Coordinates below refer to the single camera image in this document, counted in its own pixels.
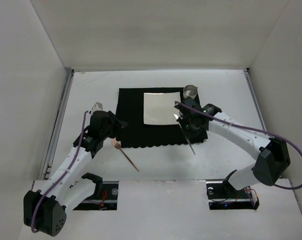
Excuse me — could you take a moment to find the copper fork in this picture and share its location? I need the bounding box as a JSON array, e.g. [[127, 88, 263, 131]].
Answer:
[[111, 138, 140, 172]]

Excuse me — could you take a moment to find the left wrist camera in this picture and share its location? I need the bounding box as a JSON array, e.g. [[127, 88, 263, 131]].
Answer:
[[90, 102, 103, 114]]

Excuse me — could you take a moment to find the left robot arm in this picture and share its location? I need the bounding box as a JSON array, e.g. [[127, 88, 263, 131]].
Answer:
[[23, 110, 128, 237]]

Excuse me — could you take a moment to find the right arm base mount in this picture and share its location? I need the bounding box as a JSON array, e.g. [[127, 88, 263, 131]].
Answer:
[[206, 170, 260, 211]]

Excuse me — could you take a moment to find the silver knife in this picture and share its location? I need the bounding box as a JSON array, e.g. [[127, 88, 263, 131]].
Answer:
[[173, 114, 196, 155]]

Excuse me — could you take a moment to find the metal cup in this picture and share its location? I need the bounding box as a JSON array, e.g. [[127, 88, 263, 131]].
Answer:
[[183, 84, 198, 100]]

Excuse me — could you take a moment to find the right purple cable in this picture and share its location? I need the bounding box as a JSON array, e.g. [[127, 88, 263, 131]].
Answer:
[[175, 101, 302, 191]]

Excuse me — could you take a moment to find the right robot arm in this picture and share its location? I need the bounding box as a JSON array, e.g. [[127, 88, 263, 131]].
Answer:
[[174, 97, 291, 191]]

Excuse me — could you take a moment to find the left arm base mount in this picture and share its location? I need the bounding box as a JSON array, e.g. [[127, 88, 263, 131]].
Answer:
[[74, 181, 119, 211]]

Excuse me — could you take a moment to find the square white plate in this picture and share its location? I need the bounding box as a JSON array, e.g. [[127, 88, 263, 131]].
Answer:
[[143, 92, 181, 126]]

